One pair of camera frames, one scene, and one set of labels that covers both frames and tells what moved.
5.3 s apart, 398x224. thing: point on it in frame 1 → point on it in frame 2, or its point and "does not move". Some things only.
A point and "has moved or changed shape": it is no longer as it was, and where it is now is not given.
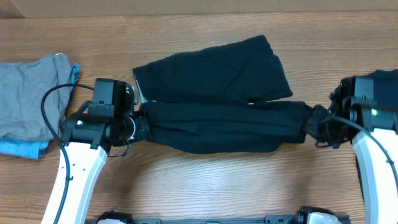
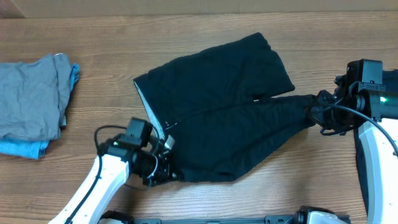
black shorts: (219, 98) has moved or changed shape
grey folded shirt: (22, 84) does not move
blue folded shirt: (33, 149) does not move
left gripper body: (137, 127) → (156, 171)
